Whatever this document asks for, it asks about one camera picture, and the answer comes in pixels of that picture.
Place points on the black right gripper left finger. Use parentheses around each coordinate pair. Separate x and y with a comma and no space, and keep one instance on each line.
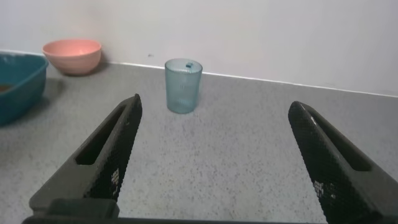
(102,161)

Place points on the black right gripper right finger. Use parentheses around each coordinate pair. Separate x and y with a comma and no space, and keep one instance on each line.
(339,174)

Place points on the translucent blue ribbed cup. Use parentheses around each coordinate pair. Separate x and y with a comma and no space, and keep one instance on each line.
(183,90)

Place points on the brown liquid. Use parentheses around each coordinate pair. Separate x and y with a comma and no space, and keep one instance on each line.
(4,88)

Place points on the teal plastic tray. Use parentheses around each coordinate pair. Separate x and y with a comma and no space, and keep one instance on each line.
(21,99)

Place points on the pink bowl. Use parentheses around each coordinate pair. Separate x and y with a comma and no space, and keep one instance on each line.
(73,59)

